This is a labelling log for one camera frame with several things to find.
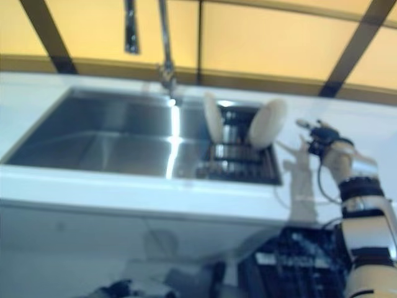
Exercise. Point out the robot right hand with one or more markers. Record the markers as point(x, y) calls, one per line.
point(325, 133)

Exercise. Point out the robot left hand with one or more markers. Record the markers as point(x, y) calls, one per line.
point(116, 290)

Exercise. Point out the cream plate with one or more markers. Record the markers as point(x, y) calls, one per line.
point(268, 124)
point(213, 119)

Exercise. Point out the robot right arm silver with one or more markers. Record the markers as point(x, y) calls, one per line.
point(366, 223)

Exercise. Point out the black dishwasher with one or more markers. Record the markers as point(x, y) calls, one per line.
point(294, 264)

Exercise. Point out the glossy white cabinet door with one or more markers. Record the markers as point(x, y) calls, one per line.
point(71, 242)
point(211, 239)

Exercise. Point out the black dish drying rack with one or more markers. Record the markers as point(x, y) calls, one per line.
point(239, 164)

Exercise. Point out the stainless steel sink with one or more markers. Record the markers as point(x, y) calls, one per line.
point(93, 139)

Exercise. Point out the chrome gooseneck faucet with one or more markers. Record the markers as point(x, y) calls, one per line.
point(167, 46)

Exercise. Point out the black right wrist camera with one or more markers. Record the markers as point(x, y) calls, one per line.
point(316, 148)

